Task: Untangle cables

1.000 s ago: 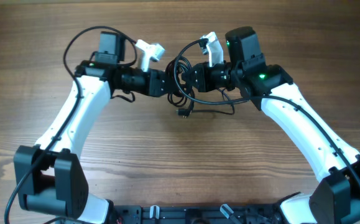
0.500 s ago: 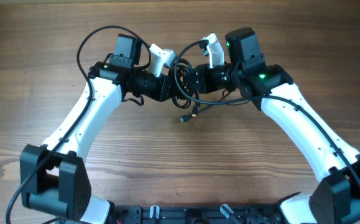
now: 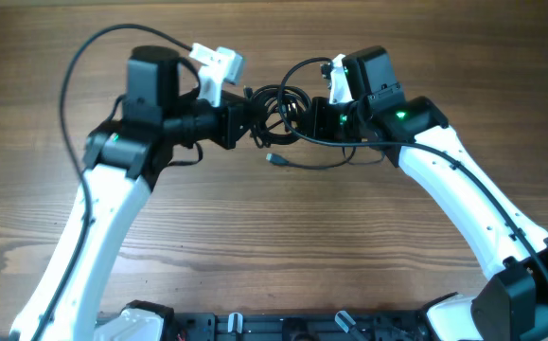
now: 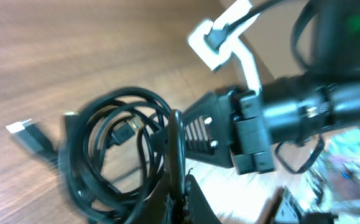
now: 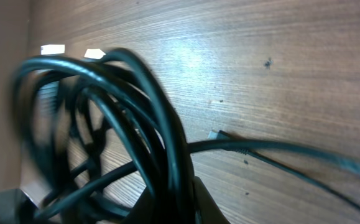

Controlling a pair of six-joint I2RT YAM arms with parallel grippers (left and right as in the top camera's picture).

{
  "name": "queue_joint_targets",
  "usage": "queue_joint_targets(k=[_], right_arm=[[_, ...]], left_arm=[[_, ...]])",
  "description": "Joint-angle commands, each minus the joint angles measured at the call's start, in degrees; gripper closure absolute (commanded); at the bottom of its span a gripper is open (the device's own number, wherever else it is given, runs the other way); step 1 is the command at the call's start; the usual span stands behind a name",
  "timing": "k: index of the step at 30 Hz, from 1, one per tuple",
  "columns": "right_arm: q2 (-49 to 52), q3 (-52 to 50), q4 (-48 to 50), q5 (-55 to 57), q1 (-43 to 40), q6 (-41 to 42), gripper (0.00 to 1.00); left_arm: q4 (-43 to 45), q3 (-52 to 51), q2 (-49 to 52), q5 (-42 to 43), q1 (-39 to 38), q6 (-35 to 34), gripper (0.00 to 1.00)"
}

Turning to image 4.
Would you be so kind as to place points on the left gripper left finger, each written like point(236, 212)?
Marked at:
point(159, 207)

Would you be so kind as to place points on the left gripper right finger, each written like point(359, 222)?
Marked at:
point(196, 208)

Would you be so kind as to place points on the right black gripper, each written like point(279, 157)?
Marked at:
point(209, 134)

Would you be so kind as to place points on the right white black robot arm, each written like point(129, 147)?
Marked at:
point(325, 41)

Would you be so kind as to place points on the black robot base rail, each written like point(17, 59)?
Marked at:
point(287, 210)

